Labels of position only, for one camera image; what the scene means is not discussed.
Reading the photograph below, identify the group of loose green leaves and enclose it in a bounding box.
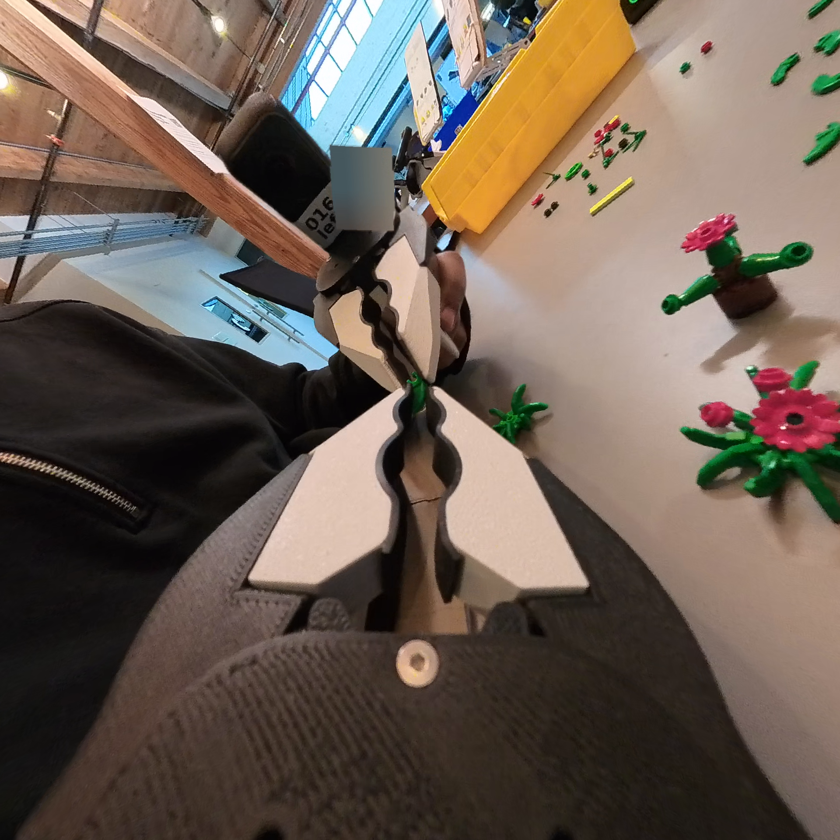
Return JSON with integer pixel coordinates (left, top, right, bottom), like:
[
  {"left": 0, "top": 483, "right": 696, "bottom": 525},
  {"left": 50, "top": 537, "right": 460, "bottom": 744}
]
[{"left": 771, "top": 0, "right": 840, "bottom": 165}]

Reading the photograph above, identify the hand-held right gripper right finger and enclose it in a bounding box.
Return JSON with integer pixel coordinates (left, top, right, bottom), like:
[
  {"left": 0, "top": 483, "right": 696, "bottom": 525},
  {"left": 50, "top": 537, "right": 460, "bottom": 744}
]
[{"left": 427, "top": 388, "right": 592, "bottom": 618}]

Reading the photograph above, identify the green spiky plant base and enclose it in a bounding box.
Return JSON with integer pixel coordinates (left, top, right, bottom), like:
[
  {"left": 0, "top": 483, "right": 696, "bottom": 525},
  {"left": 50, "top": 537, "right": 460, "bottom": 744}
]
[{"left": 489, "top": 384, "right": 550, "bottom": 439}]

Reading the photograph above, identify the person's left hand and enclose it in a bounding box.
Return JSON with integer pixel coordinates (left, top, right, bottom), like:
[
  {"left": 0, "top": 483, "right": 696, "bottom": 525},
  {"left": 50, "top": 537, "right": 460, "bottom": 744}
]
[{"left": 430, "top": 249, "right": 473, "bottom": 337}]

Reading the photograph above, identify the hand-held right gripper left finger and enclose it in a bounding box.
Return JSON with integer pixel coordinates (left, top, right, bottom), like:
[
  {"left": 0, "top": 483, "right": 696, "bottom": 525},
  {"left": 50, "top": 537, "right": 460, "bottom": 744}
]
[{"left": 248, "top": 390, "right": 417, "bottom": 614}]

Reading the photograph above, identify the person's left forearm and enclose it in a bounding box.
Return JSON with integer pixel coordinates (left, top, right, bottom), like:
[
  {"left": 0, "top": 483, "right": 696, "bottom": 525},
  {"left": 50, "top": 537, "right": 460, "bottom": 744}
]
[{"left": 282, "top": 351, "right": 401, "bottom": 454}]

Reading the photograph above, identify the lime green flat tile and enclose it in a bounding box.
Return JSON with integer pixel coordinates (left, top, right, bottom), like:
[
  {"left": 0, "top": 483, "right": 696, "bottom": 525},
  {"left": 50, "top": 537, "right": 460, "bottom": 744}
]
[{"left": 589, "top": 177, "right": 635, "bottom": 216}]

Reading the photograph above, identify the black angled panel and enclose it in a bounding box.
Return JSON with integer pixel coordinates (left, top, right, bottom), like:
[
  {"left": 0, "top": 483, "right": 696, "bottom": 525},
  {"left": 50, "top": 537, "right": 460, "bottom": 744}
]
[{"left": 220, "top": 259, "right": 319, "bottom": 319}]

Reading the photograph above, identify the pink flower on brown stem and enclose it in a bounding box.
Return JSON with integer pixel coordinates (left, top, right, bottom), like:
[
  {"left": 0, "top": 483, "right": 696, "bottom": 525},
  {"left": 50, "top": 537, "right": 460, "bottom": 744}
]
[{"left": 661, "top": 213, "right": 815, "bottom": 320}]

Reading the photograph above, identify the white printed banner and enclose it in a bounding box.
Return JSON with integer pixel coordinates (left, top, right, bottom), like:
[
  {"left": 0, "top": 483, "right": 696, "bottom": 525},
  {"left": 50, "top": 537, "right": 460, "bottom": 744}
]
[
  {"left": 403, "top": 23, "right": 444, "bottom": 147},
  {"left": 441, "top": 0, "right": 490, "bottom": 88}
]

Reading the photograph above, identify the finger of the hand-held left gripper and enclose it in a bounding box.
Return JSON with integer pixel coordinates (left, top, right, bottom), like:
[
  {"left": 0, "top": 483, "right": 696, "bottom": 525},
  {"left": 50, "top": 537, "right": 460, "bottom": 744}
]
[
  {"left": 375, "top": 235, "right": 441, "bottom": 385},
  {"left": 327, "top": 290, "right": 406, "bottom": 393}
]

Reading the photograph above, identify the green bush with pink flowers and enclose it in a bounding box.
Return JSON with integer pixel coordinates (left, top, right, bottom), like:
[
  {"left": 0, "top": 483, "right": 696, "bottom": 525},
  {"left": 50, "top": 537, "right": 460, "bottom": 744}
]
[{"left": 680, "top": 361, "right": 840, "bottom": 522}]

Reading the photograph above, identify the yellow plastic bin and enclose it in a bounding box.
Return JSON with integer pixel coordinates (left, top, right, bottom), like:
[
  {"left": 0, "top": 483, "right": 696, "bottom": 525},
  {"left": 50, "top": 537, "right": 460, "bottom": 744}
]
[{"left": 422, "top": 0, "right": 637, "bottom": 234}]

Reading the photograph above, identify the wooden support column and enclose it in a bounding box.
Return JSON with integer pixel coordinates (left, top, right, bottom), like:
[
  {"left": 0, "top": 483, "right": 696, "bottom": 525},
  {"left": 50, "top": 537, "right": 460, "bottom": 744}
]
[{"left": 0, "top": 0, "right": 329, "bottom": 280}]

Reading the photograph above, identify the pile of small flower bricks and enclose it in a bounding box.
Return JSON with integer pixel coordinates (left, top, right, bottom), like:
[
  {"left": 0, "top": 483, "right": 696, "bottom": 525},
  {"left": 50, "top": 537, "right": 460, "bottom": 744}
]
[{"left": 530, "top": 41, "right": 716, "bottom": 217}]

